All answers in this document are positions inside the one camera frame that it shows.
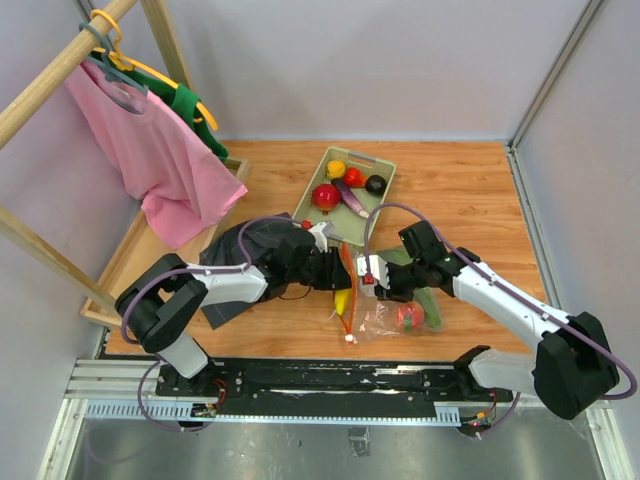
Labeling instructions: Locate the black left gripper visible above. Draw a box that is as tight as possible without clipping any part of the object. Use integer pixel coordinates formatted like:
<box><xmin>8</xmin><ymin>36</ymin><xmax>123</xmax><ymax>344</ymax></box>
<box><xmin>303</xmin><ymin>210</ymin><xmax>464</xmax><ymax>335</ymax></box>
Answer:
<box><xmin>288</xmin><ymin>247</ymin><xmax>357</xmax><ymax>291</ymax></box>

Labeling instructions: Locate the yellow fake banana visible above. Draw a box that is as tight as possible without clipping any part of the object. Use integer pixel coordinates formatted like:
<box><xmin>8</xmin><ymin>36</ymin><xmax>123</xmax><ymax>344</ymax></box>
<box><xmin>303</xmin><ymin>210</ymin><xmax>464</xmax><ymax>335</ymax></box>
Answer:
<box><xmin>333</xmin><ymin>289</ymin><xmax>351</xmax><ymax>316</ymax></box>

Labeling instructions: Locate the green fake leafy vegetable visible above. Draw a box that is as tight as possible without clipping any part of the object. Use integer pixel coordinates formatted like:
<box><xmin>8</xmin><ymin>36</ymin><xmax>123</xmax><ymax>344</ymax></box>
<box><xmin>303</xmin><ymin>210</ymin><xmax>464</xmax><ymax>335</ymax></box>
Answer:
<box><xmin>378</xmin><ymin>247</ymin><xmax>444</xmax><ymax>334</ymax></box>

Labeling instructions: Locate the orange fake peach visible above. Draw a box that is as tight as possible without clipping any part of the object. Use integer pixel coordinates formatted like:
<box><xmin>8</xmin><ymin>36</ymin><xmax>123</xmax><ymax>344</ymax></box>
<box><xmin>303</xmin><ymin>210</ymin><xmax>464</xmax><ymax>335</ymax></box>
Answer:
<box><xmin>396</xmin><ymin>301</ymin><xmax>425</xmax><ymax>332</ymax></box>

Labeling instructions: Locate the clear zip top bag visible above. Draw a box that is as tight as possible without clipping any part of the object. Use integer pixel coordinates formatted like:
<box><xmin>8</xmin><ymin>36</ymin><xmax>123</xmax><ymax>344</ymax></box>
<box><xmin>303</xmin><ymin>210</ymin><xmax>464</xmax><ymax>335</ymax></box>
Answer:
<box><xmin>333</xmin><ymin>244</ymin><xmax>430</xmax><ymax>345</ymax></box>

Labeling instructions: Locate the red fake apple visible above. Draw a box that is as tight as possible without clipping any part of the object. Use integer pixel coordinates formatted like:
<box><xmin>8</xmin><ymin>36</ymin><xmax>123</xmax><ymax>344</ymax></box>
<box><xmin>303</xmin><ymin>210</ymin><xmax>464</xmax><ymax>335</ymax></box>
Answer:
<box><xmin>311</xmin><ymin>184</ymin><xmax>341</xmax><ymax>215</ymax></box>

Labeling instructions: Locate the purple fake eggplant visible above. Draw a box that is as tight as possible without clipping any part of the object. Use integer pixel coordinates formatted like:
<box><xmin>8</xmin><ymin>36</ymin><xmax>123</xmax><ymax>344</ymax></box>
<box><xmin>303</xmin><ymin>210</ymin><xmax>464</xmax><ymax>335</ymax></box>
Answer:
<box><xmin>331</xmin><ymin>178</ymin><xmax>369</xmax><ymax>219</ymax></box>

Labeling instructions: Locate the dark fake avocado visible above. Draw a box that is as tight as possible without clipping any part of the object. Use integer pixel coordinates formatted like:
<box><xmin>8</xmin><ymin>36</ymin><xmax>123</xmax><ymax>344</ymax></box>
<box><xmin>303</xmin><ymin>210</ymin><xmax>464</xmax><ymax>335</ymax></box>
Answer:
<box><xmin>365</xmin><ymin>175</ymin><xmax>387</xmax><ymax>197</ymax></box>

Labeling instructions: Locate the yellow fake orange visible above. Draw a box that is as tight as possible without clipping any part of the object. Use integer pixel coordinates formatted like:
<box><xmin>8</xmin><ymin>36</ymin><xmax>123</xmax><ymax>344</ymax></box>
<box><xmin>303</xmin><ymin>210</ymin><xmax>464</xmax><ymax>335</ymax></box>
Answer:
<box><xmin>326</xmin><ymin>160</ymin><xmax>347</xmax><ymax>180</ymax></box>

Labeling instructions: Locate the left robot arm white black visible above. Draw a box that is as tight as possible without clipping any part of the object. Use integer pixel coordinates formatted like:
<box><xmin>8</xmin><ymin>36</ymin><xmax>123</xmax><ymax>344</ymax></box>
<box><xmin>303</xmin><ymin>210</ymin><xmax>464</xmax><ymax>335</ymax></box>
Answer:
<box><xmin>115</xmin><ymin>227</ymin><xmax>352</xmax><ymax>396</ymax></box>

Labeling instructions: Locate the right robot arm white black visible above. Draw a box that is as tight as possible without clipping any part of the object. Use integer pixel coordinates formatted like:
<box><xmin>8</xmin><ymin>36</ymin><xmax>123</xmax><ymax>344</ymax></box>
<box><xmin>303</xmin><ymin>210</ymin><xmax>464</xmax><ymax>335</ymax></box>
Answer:
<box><xmin>357</xmin><ymin>221</ymin><xmax>620</xmax><ymax>420</ymax></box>

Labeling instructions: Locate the dark grey checked cloth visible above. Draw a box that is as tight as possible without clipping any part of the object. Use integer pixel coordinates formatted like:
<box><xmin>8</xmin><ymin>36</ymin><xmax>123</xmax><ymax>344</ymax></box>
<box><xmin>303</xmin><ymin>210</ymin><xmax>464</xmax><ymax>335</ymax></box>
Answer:
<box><xmin>199</xmin><ymin>213</ymin><xmax>294</xmax><ymax>329</ymax></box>

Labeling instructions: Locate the pink t-shirt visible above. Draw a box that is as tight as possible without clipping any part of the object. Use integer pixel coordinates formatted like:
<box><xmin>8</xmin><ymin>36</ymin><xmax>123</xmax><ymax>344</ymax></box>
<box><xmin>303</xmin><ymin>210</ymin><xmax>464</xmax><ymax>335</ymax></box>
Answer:
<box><xmin>65</xmin><ymin>60</ymin><xmax>247</xmax><ymax>249</ymax></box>

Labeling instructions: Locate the green t-shirt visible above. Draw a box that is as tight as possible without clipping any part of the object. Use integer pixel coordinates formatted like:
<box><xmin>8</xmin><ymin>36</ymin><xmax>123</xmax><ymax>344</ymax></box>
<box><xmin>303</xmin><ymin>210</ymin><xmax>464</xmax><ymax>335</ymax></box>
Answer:
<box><xmin>127</xmin><ymin>71</ymin><xmax>229</xmax><ymax>162</ymax></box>

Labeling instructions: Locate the wooden clothes rack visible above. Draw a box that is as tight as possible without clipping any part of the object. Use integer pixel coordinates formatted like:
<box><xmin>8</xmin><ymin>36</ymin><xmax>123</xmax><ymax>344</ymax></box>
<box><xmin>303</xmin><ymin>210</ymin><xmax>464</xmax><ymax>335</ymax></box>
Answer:
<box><xmin>0</xmin><ymin>0</ymin><xmax>251</xmax><ymax>337</ymax></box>

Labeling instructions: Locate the grey clothes hanger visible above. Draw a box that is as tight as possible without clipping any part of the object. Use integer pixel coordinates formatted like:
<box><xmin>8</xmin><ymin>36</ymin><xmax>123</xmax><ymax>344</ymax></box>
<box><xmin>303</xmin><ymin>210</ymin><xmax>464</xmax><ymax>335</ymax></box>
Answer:
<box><xmin>78</xmin><ymin>22</ymin><xmax>148</xmax><ymax>97</ymax></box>

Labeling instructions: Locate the yellow clothes hanger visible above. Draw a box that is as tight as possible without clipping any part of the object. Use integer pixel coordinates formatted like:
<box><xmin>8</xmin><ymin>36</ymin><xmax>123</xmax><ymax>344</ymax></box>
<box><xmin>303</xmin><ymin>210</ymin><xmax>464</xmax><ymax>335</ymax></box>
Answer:
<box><xmin>89</xmin><ymin>8</ymin><xmax>220</xmax><ymax>132</ymax></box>

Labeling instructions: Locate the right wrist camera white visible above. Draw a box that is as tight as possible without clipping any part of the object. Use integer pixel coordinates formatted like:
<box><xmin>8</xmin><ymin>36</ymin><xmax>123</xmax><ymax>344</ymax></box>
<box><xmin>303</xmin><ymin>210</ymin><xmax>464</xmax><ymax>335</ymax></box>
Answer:
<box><xmin>355</xmin><ymin>254</ymin><xmax>390</xmax><ymax>297</ymax></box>

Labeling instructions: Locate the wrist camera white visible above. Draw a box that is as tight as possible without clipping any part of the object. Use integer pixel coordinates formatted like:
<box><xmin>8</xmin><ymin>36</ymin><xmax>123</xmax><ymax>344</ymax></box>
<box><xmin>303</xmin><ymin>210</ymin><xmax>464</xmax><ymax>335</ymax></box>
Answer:
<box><xmin>300</xmin><ymin>220</ymin><xmax>334</xmax><ymax>253</ymax></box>
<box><xmin>355</xmin><ymin>254</ymin><xmax>390</xmax><ymax>297</ymax></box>

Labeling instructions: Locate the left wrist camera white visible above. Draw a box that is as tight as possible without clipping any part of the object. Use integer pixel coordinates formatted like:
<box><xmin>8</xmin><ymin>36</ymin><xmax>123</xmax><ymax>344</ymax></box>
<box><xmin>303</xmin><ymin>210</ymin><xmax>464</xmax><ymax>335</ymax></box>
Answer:
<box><xmin>300</xmin><ymin>220</ymin><xmax>334</xmax><ymax>253</ymax></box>

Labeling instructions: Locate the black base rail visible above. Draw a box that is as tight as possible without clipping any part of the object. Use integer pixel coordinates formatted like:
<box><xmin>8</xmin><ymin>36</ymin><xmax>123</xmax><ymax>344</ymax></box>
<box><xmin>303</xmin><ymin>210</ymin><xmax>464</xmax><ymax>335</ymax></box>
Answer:
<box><xmin>87</xmin><ymin>359</ymin><xmax>513</xmax><ymax>428</ymax></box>

